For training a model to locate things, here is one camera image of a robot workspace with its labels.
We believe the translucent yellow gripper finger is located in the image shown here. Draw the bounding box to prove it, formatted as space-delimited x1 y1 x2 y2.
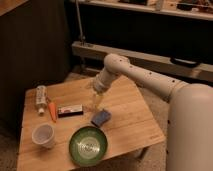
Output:
93 93 102 111
85 80 94 90

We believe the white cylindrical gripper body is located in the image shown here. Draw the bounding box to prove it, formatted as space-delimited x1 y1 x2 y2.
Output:
92 68 119 94

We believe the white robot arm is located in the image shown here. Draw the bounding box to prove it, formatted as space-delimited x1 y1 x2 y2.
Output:
92 53 213 171

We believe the green ceramic bowl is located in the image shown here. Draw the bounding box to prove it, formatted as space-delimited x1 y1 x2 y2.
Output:
68 126 108 167

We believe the white plastic bottle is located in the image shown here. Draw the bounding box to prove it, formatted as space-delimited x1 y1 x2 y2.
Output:
35 85 47 115

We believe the blue sponge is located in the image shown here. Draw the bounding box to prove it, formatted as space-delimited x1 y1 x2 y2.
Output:
91 110 111 127

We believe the black and red rectangular box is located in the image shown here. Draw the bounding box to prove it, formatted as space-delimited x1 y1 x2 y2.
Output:
58 105 83 118

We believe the orange toy carrot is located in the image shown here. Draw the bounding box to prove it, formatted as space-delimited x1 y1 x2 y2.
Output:
48 102 57 122

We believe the metal pole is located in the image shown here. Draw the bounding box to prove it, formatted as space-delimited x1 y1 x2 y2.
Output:
75 0 85 45

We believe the light wooden table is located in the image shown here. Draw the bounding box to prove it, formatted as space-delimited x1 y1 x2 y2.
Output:
17 76 165 171

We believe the white paper cup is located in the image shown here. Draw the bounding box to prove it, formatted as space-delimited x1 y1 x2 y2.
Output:
31 124 55 149

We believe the dark cabinet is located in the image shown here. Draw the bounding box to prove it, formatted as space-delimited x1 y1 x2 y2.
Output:
0 0 70 133

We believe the long wooden beam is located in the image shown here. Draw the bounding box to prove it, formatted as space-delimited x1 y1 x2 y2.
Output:
71 41 213 82

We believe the wooden shelf with clutter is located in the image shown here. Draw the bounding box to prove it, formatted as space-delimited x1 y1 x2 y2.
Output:
78 0 213 21

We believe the black handle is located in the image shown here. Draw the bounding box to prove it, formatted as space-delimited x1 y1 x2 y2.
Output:
170 58 201 68

